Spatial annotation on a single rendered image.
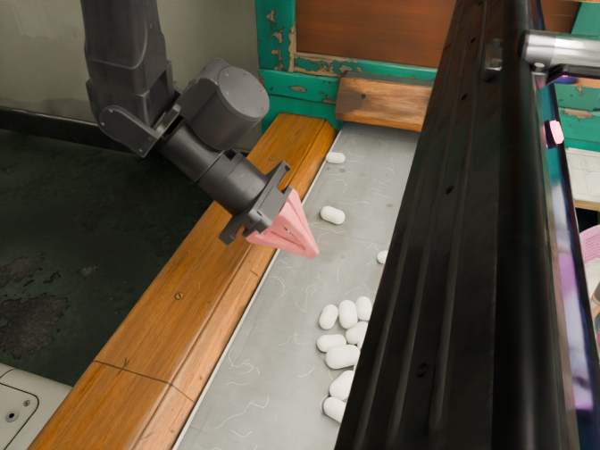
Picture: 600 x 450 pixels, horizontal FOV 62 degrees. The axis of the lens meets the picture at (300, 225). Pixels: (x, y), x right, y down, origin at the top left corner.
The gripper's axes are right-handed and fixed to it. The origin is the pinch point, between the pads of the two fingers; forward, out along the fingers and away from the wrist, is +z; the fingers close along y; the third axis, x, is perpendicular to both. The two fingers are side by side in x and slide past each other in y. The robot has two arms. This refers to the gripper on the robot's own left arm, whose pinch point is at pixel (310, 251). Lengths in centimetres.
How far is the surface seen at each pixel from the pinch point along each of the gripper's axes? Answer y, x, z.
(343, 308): -2.6, 0.8, 7.2
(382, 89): 37.0, -3.3, -1.6
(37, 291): 39, 129, -24
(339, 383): -12.3, -0.6, 8.7
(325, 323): -4.9, 2.2, 6.5
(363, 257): 8.6, 2.2, 8.6
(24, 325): 26, 125, -20
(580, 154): 39, -19, 27
